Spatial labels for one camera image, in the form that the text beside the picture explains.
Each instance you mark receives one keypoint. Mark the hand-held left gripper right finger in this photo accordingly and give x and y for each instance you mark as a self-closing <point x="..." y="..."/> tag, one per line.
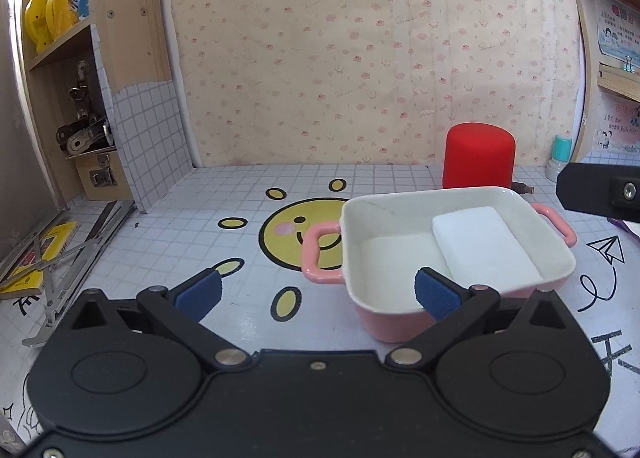
<point x="437" y="295"/>

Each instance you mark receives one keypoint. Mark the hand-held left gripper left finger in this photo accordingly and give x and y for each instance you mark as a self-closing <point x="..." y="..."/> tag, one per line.
<point x="199" y="294"/>

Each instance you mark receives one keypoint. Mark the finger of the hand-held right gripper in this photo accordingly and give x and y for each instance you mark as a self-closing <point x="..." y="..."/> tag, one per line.
<point x="585" y="188"/>

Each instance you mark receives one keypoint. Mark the white sponge block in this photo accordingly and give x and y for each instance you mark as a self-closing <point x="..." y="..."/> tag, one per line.
<point x="480" y="243"/>

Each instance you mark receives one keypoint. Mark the pink ceramic baking bowl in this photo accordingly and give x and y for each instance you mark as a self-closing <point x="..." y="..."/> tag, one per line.
<point x="387" y="218"/>

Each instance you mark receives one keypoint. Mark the small teal-capped bottle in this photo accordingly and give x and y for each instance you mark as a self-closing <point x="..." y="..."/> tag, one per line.
<point x="561" y="150"/>

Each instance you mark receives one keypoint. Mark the white towel purple trim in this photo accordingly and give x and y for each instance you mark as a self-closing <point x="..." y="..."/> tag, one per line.
<point x="625" y="227"/>

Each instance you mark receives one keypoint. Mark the pink paper poster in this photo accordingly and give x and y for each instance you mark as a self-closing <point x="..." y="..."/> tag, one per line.
<point x="617" y="125"/>

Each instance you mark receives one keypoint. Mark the red fabric speaker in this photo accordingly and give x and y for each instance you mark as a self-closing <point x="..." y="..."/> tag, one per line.
<point x="477" y="153"/>

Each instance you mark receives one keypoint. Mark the folding metal stand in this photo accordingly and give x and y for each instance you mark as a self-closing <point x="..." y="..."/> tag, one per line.
<point x="75" y="258"/>

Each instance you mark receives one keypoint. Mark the green binder clip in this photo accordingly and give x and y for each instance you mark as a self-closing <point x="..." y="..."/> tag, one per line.
<point x="628" y="64"/>

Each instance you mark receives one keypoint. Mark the wooden shelf with posters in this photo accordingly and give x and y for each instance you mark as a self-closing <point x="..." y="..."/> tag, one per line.
<point x="585" y="38"/>

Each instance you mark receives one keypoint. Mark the wooden box with latch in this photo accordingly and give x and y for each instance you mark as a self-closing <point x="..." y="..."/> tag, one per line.
<point x="100" y="178"/>

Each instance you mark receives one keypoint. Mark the yellow book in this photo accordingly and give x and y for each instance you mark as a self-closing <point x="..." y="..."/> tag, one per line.
<point x="50" y="243"/>

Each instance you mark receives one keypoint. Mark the blue bordered paper poster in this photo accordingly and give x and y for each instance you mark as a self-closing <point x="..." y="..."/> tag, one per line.
<point x="612" y="28"/>

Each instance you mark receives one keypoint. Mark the pile of metal clips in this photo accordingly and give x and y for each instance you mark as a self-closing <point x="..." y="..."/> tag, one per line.
<point x="82" y="133"/>

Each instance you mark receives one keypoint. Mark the floral quilted cloth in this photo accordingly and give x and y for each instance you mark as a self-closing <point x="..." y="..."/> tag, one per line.
<point x="350" y="48"/>

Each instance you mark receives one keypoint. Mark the wooden shelf with stickers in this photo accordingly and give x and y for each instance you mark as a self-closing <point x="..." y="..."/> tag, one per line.
<point x="130" y="28"/>

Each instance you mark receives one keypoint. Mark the yellow plastic toy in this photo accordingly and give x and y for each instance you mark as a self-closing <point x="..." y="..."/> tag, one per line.
<point x="42" y="20"/>

